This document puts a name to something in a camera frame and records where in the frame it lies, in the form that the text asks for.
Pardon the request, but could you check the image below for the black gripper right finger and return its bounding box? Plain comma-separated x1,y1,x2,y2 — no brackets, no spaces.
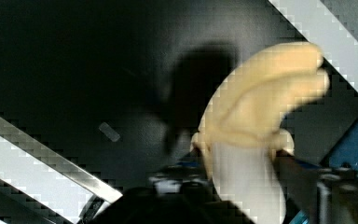
273,148,358,224

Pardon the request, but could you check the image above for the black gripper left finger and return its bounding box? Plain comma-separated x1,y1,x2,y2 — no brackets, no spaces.
212,143,286,224

